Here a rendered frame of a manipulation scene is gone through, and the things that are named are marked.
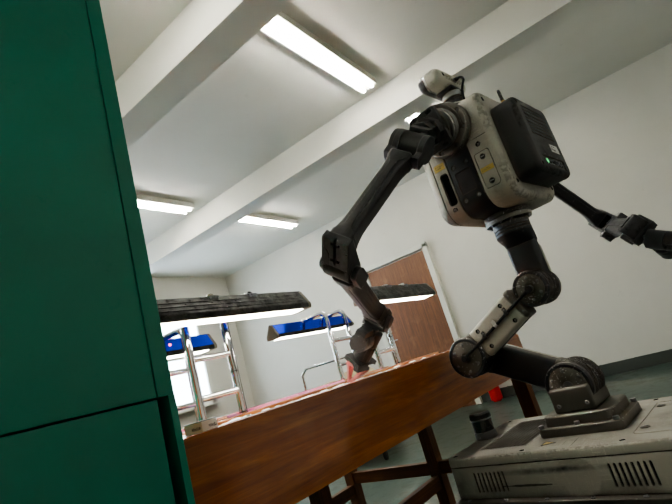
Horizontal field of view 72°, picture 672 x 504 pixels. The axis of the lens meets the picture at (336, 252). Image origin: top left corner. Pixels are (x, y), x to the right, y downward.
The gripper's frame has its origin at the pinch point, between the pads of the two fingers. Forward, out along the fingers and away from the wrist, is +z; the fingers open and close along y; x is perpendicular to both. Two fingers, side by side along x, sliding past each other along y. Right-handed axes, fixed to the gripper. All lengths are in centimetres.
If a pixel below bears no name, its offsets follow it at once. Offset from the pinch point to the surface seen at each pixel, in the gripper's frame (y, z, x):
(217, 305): 39, -13, -29
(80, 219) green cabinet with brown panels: 90, -44, -13
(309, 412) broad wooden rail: 45, -15, 16
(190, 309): 49, -13, -28
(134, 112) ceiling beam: -29, -25, -234
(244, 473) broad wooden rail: 66, -10, 21
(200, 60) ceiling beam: -38, -71, -195
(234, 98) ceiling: -108, -54, -246
